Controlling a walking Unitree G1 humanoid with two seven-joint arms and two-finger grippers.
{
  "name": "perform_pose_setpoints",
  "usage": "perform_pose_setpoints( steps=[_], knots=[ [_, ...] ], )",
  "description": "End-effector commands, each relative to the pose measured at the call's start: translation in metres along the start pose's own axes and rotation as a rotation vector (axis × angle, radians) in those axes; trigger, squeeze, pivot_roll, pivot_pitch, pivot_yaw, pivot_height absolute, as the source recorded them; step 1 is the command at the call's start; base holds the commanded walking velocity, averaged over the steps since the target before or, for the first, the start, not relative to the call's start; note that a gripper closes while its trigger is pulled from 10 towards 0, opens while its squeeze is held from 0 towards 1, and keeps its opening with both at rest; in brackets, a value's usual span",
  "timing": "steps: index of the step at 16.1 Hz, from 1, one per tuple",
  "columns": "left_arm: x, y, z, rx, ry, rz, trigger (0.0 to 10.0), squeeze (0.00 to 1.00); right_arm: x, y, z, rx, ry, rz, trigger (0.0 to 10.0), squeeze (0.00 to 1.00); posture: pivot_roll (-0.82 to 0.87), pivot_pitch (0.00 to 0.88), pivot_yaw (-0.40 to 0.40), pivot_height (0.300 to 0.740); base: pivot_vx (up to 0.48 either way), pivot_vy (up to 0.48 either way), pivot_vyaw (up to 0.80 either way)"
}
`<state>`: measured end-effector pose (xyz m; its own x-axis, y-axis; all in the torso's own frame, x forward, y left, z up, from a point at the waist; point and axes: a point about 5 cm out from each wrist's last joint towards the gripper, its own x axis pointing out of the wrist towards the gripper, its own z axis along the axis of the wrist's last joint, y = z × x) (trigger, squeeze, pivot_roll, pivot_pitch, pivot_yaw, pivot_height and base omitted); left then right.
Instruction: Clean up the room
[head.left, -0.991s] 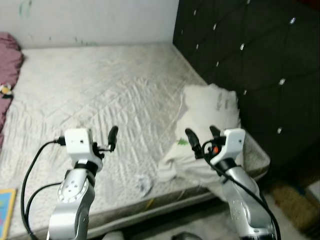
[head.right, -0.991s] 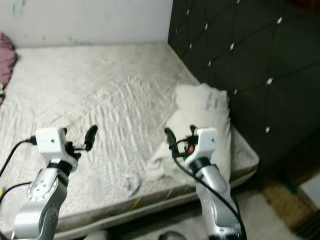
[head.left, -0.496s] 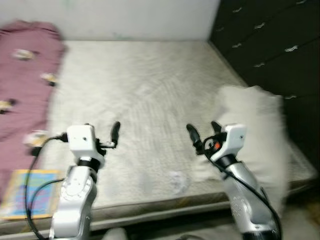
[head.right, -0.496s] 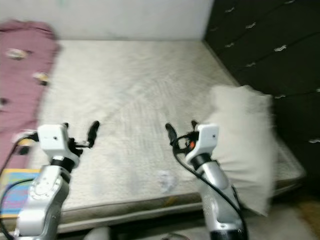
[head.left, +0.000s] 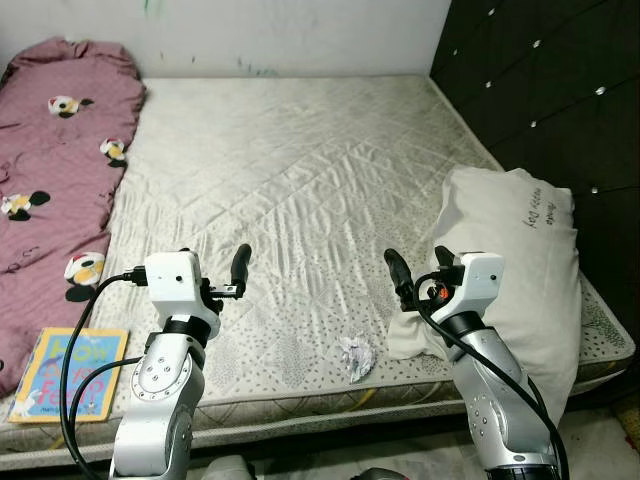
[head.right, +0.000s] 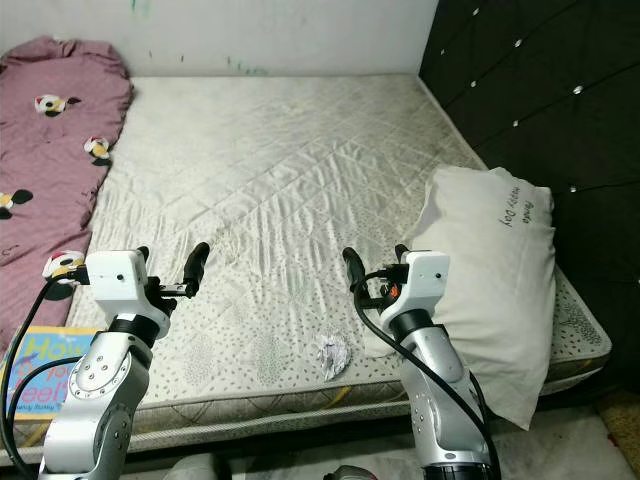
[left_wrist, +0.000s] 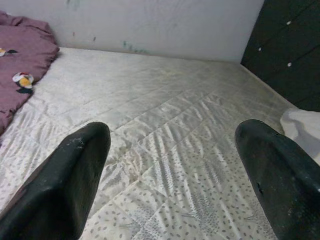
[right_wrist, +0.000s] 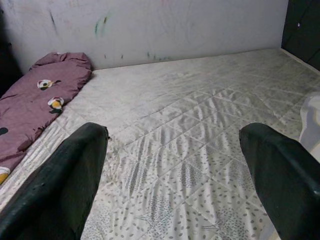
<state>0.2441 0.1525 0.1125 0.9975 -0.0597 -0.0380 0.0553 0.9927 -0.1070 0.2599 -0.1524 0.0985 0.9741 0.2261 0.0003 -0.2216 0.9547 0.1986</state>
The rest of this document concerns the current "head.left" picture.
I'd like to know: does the white pillow with lettering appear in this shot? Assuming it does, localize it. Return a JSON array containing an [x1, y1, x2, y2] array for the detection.
[[387, 167, 583, 429]]

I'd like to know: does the grey right robot leg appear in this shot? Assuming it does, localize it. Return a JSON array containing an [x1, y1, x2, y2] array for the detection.
[[348, 467, 407, 480]]

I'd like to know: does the grey robot leg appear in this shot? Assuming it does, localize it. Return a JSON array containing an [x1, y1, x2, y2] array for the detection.
[[198, 455, 257, 480], [348, 467, 407, 480]]

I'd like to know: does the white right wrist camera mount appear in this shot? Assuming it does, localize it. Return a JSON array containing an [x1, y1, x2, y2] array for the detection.
[[437, 252, 505, 321]]

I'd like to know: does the pink cartoon print blanket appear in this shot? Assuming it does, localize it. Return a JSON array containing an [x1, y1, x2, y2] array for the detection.
[[0, 38, 148, 399]]

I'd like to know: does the white paper ball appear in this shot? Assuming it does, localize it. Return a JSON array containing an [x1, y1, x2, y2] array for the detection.
[[337, 335, 377, 383]]

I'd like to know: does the black tufted headboard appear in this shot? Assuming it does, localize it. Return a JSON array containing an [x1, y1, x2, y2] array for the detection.
[[430, 0, 640, 346]]

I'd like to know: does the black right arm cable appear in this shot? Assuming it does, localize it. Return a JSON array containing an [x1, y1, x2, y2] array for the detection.
[[410, 268, 572, 480]]

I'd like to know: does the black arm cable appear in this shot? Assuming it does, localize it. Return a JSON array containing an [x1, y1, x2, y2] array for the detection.
[[58, 268, 151, 480], [410, 268, 572, 480]]

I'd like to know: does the white quilted mattress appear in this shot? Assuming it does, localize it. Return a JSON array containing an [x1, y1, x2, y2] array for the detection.
[[0, 75, 637, 471]]

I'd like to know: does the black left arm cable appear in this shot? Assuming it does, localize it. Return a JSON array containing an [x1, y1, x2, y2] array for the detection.
[[58, 268, 151, 480]]

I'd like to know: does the yellow and blue children's book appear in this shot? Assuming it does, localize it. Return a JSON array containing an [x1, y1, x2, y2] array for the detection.
[[8, 327, 129, 424]]

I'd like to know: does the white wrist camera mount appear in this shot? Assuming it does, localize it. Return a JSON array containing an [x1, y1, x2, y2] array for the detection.
[[437, 252, 505, 321], [143, 252, 223, 338]]

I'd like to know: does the grey left robot leg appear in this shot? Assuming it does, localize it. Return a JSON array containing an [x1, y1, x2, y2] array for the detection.
[[198, 455, 257, 480]]

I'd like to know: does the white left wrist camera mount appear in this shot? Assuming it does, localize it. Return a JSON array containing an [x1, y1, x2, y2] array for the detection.
[[143, 252, 223, 338]]

